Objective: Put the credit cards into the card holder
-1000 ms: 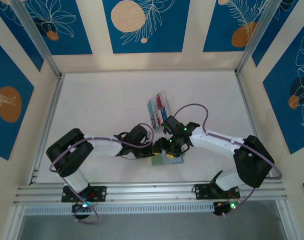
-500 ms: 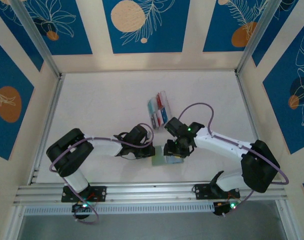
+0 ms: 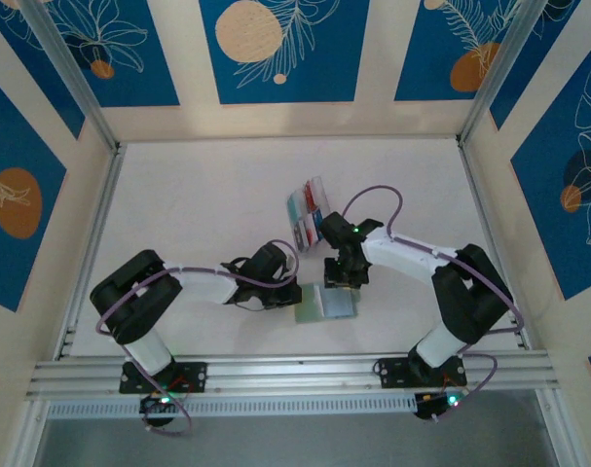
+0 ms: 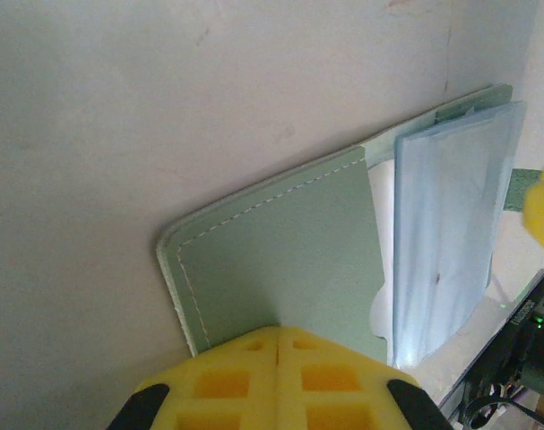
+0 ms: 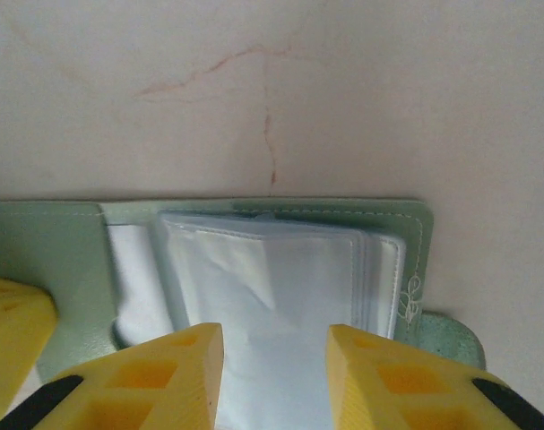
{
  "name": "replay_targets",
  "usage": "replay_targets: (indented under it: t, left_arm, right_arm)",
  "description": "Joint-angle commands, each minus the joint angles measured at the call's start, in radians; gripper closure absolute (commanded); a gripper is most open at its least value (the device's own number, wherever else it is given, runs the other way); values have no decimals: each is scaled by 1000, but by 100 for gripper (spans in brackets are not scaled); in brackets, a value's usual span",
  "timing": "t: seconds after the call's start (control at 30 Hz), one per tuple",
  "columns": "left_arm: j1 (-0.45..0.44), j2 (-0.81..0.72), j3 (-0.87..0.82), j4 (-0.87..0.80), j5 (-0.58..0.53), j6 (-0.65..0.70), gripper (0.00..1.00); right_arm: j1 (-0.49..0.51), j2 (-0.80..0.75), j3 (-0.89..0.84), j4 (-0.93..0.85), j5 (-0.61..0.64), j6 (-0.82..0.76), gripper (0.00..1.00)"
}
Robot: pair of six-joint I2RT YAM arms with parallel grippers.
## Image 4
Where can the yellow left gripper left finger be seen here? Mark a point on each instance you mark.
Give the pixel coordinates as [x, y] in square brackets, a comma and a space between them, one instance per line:
[235, 403]

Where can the green card holder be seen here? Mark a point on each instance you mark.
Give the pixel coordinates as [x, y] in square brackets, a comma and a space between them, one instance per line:
[276, 246]

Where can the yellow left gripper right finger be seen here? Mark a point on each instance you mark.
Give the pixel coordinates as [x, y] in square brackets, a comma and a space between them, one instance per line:
[325, 403]

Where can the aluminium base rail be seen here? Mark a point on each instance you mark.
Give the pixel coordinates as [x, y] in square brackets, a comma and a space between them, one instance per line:
[460, 389]

